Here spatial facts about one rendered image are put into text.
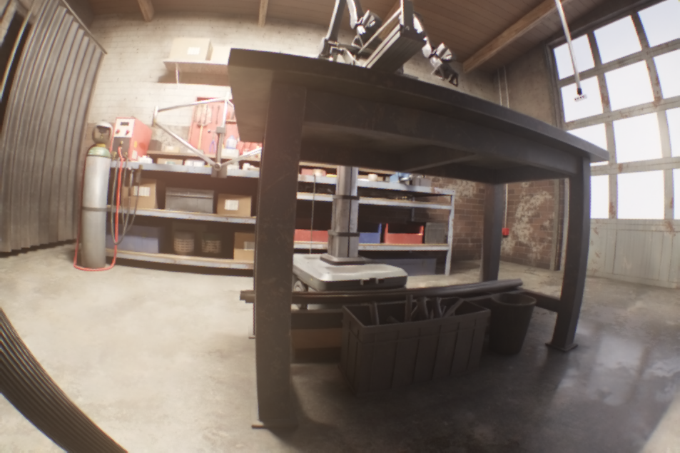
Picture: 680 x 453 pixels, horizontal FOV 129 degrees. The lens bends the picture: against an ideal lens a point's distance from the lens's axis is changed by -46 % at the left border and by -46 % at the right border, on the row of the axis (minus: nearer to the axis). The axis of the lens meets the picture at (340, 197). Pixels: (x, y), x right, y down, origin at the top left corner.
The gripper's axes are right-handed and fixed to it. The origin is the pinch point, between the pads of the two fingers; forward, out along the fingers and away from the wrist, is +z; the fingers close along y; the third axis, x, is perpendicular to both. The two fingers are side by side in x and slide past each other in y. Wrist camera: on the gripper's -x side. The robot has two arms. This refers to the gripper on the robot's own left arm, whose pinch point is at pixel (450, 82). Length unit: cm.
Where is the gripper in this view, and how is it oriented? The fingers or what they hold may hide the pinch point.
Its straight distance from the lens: 154.8
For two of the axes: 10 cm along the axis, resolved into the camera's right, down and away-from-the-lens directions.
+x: -4.2, 5.1, 7.5
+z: 1.7, 8.6, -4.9
